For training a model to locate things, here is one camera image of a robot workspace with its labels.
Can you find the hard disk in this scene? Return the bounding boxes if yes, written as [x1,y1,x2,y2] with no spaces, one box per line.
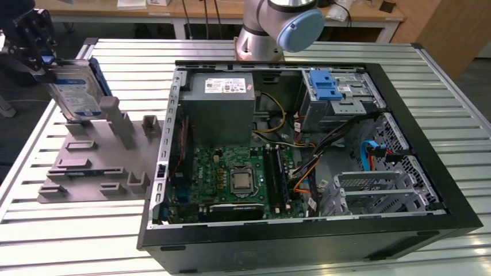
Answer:
[39,53,114,125]

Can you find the metal disk bay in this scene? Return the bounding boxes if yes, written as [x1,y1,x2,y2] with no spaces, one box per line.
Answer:
[330,171,437,216]

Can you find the wooden desk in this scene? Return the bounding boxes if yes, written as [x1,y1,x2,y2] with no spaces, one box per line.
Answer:
[37,0,406,41]

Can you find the white paper sheet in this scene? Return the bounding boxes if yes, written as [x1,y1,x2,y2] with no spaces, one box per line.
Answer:
[116,0,146,11]

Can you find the grey metal stand foot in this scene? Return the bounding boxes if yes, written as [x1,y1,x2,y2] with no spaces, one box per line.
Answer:
[0,93,18,118]

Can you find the grey parts rack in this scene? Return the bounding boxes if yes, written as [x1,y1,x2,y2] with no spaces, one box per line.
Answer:
[35,96,165,205]

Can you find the grey power supply unit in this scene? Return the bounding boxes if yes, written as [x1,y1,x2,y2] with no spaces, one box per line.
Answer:
[180,71,257,147]

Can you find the green motherboard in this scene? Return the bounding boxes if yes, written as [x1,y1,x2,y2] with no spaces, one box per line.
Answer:
[164,145,310,224]

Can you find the silver CPU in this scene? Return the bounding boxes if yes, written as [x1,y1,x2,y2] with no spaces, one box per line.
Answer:
[232,172,252,189]

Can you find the black CPU socket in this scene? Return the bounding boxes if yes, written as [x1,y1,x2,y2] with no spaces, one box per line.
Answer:
[226,164,260,198]

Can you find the blue plastic drive latch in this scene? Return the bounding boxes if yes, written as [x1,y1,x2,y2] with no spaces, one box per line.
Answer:
[308,68,344,101]

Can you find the clear plastic bag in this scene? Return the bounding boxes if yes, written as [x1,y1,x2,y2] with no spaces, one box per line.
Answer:
[328,2,352,22]

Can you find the black RAM slot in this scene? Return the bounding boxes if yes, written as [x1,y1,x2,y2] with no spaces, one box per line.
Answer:
[264,145,278,212]

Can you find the black graphics card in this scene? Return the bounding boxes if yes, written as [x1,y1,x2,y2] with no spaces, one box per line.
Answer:
[198,202,265,222]

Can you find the metal drive cage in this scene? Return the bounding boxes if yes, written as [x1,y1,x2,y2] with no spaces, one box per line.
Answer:
[298,68,386,133]

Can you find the black PC case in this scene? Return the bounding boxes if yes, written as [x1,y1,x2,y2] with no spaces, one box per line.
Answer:
[136,59,482,274]

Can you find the wooden cabinet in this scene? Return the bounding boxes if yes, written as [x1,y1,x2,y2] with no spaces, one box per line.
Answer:
[390,0,491,79]

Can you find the yellow wire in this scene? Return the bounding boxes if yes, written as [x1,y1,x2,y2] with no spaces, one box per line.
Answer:
[252,91,286,135]

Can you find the black cable bundle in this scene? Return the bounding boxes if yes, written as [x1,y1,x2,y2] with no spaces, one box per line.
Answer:
[290,112,384,179]

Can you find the orange wires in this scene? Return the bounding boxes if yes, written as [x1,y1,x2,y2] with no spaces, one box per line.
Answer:
[293,172,312,194]

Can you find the blue data wire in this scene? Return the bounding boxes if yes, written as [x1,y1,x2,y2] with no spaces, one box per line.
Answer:
[360,139,388,173]

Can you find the black power plug with wires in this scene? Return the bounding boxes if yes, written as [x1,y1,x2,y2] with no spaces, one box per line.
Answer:
[366,148,412,165]

